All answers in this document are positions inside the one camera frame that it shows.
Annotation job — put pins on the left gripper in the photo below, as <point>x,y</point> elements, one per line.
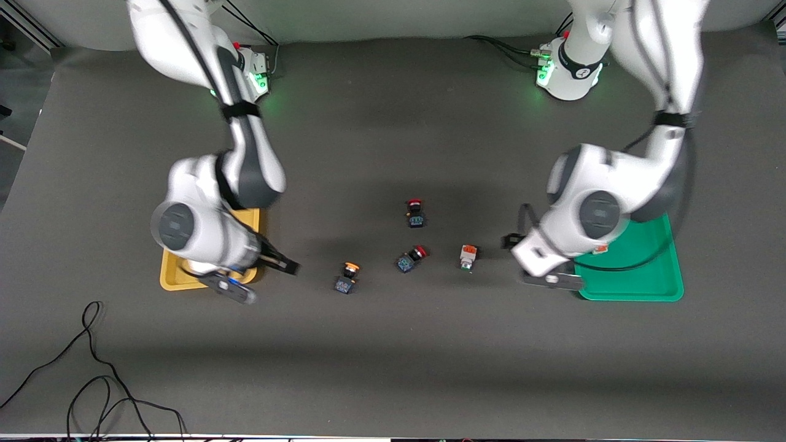
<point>510,241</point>

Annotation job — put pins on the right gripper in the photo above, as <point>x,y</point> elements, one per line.
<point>274,258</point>

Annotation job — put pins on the yellow push button switch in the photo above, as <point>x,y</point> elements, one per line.
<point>346,281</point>

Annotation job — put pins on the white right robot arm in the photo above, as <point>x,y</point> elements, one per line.
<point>184,233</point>

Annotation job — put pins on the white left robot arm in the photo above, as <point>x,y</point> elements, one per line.
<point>614,184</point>

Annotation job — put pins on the yellow plastic tray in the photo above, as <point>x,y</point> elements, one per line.
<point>169,273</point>

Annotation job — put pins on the green plastic tray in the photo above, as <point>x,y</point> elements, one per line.
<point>645,282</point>

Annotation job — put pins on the dark grey table mat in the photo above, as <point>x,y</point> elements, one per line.
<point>393,356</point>

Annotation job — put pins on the red push button switch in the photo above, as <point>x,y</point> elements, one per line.
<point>410,260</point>
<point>416,216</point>

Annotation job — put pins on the aluminium frame rail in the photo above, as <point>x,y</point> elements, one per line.
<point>37,32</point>

